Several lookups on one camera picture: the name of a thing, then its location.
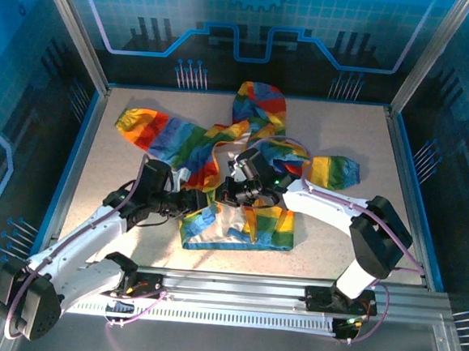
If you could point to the small black controller box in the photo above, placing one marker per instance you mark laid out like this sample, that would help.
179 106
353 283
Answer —
346 330

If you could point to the aluminium frame post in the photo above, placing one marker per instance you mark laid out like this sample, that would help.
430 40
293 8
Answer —
71 28
429 52

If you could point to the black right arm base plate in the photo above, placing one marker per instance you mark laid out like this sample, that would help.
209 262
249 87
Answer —
318 300

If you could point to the aluminium mounting rail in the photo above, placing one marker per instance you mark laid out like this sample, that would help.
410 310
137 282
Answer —
229 289

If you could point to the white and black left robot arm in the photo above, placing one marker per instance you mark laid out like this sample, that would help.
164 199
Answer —
74 248

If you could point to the aluminium side rail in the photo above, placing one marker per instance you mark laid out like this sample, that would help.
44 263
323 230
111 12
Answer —
407 197
77 163

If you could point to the rainbow striped zip jacket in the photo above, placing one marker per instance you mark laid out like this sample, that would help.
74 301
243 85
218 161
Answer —
188 143

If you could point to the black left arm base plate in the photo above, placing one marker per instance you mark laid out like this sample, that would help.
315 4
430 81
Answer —
148 284

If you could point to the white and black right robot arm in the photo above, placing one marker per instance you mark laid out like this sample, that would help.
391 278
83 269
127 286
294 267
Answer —
321 207

